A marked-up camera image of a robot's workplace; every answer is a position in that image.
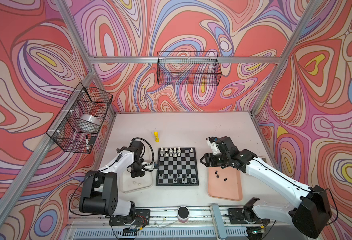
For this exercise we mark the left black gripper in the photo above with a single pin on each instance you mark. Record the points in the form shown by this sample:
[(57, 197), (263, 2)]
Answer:
[(137, 174)]

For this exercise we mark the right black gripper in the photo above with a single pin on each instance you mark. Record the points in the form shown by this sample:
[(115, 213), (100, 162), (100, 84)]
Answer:
[(209, 158)]

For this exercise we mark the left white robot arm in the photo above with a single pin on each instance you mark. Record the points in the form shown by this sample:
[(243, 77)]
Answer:
[(99, 194)]

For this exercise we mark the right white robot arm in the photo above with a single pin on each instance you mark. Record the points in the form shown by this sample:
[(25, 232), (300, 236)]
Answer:
[(309, 208)]

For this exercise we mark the black white chess board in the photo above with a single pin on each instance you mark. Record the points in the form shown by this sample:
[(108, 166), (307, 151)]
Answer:
[(177, 167)]

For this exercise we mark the yellow glue stick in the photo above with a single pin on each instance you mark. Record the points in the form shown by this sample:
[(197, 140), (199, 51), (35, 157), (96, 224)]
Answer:
[(156, 135)]

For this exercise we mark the pink plastic tray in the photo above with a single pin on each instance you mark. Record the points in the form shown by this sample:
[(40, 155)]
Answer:
[(230, 190)]

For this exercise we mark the white plastic tray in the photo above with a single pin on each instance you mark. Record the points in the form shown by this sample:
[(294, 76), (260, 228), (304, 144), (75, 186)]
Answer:
[(126, 184)]

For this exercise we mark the black marker pen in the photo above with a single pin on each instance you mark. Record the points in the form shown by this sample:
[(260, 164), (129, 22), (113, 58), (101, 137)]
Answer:
[(87, 143)]

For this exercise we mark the clear tape roll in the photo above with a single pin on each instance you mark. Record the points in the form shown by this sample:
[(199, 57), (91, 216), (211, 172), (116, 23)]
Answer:
[(91, 119)]

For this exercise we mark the black pink round speaker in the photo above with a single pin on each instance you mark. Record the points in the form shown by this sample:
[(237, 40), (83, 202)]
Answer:
[(183, 214)]

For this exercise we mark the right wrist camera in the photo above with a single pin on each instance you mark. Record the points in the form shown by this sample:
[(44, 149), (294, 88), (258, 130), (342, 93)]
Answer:
[(212, 143)]

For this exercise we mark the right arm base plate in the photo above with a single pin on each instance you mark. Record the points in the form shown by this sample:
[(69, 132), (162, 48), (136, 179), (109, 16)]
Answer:
[(246, 215)]

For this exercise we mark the black wire basket left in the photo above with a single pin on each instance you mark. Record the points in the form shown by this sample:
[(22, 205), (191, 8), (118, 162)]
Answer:
[(68, 131)]

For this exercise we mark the black wire basket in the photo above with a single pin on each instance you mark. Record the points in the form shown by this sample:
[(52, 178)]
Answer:
[(68, 131), (188, 68)]

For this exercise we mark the grey blue rail bracket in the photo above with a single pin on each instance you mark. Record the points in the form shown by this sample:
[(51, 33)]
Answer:
[(218, 222)]

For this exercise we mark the black wire basket back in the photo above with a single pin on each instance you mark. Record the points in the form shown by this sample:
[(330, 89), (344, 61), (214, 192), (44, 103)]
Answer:
[(188, 68)]

